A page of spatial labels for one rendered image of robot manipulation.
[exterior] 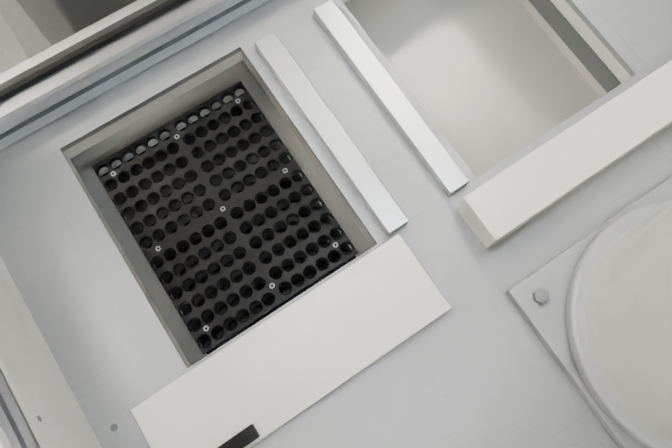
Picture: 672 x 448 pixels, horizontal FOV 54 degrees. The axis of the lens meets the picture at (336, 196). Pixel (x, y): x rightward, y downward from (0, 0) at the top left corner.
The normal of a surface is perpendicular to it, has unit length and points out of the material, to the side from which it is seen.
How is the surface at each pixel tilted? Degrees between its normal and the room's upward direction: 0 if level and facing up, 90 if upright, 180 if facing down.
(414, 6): 0
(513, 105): 0
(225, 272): 0
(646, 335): 90
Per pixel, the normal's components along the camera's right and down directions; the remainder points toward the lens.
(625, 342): -0.98, 0.18
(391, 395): 0.02, -0.29
